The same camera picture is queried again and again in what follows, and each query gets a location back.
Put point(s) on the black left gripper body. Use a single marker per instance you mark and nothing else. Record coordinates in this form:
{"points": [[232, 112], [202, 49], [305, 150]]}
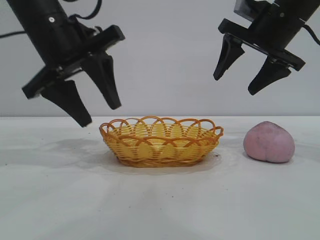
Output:
{"points": [[57, 42]]}

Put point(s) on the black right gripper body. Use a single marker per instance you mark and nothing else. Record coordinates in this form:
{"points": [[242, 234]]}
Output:
{"points": [[280, 27]]}

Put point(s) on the pink peach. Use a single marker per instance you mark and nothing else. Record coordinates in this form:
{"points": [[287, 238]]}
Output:
{"points": [[268, 143]]}

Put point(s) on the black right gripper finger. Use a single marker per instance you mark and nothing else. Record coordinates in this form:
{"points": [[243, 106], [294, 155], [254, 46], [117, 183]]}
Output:
{"points": [[268, 76], [226, 57]]}

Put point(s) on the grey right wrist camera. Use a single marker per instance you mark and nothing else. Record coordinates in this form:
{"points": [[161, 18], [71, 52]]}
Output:
{"points": [[246, 10]]}

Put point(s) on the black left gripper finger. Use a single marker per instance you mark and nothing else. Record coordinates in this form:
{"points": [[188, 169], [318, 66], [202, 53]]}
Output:
{"points": [[105, 77], [70, 102]]}

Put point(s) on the yellow woven wicker basket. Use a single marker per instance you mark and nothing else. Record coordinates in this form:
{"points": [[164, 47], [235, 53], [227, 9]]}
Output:
{"points": [[160, 150]]}

